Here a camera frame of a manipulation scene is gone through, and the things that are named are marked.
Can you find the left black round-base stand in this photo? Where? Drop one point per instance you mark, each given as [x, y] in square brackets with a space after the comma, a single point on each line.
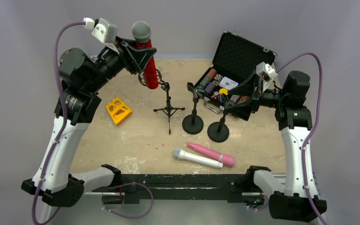
[193, 124]

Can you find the white card deck box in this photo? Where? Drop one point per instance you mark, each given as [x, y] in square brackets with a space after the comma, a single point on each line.
[228, 83]

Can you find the black poker chip case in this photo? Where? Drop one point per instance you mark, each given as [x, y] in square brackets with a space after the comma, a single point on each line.
[235, 58]

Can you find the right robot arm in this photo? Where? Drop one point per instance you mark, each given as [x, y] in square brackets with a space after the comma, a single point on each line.
[297, 199]

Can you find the white microphone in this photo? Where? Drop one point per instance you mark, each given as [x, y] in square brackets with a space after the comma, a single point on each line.
[184, 155]

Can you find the yellow dealer button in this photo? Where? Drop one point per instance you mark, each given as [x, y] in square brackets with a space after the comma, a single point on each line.
[223, 91]

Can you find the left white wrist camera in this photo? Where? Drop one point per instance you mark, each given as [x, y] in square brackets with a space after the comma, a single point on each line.
[104, 31]

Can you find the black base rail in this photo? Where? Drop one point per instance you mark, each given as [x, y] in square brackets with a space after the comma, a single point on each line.
[232, 188]

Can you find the black round-base stand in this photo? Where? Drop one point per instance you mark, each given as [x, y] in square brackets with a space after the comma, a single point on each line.
[219, 131]
[193, 124]

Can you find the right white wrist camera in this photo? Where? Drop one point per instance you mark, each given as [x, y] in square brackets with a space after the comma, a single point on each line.
[267, 74]

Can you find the yellow plastic bracket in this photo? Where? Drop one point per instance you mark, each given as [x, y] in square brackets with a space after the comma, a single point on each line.
[118, 110]

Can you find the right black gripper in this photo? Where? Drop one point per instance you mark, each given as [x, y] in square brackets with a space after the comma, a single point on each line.
[255, 94]

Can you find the right black round-base stand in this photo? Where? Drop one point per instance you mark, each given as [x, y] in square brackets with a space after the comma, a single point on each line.
[219, 131]

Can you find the black tripod shock mount stand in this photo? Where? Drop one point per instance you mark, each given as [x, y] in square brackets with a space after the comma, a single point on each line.
[168, 110]

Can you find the red glitter microphone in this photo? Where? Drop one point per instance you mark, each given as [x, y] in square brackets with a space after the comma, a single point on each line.
[141, 32]

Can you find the pink microphone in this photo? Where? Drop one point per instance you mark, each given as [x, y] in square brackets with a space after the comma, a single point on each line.
[221, 157]

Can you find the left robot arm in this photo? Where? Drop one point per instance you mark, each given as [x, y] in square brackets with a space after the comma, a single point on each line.
[80, 79]

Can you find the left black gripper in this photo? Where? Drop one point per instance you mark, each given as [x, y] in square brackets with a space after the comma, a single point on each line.
[126, 55]

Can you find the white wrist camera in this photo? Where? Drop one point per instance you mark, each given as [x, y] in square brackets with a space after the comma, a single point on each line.
[267, 74]
[104, 31]

